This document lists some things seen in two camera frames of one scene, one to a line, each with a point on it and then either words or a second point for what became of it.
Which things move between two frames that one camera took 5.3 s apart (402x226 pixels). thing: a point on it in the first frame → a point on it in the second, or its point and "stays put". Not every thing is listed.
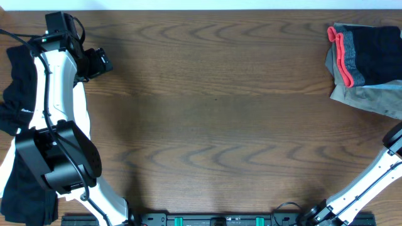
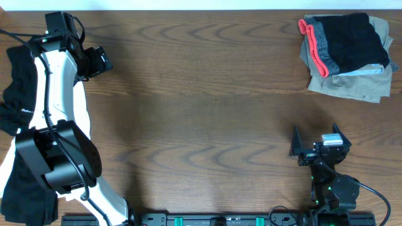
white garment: [8, 147] stays put
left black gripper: [97, 66] stays put
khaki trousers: [384, 97] → [370, 84]
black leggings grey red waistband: [366, 54] → [342, 41]
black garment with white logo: [26, 201] stays put
